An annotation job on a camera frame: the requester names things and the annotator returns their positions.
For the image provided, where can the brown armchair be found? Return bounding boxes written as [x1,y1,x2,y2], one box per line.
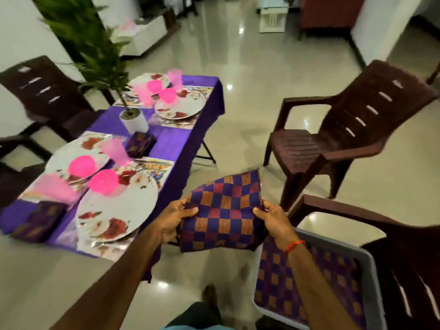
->
[299,0,367,39]

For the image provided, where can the green plant in white pot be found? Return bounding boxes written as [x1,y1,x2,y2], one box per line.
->
[31,0,150,135]

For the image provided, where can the person's right forearm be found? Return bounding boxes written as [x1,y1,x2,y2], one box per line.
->
[285,244,360,330]

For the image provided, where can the person's left hand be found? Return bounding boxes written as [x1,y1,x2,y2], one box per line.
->
[153,198,200,245]

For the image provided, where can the person's left foot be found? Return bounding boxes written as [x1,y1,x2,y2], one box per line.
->
[202,283,220,305]

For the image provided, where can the pink plastic bowl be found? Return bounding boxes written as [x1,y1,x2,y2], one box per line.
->
[146,79,165,95]
[67,155,99,179]
[88,169,120,197]

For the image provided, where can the person's right hand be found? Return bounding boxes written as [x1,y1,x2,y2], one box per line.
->
[252,200,302,252]

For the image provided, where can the white floral plate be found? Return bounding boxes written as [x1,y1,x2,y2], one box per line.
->
[44,137,111,183]
[124,72,171,100]
[154,91,207,121]
[76,168,160,243]

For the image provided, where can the checkered purple orange cloth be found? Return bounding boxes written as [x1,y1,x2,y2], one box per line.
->
[10,200,69,244]
[180,168,268,253]
[126,131,158,160]
[254,233,367,329]

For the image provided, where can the person's left forearm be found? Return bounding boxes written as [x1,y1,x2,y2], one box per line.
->
[51,230,171,330]

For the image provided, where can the person's dark trousers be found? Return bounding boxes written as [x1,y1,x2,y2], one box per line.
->
[164,301,225,330]

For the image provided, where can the purple tablecloth table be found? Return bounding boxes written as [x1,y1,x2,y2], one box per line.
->
[0,73,226,282]

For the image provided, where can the white low cabinet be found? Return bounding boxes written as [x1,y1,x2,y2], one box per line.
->
[113,13,170,56]

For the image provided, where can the white small table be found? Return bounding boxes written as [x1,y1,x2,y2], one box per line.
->
[258,0,290,33]

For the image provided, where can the red wrist thread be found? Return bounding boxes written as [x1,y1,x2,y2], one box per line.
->
[282,239,307,256]

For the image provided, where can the grey plastic tray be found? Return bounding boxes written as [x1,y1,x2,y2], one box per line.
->
[249,229,387,330]

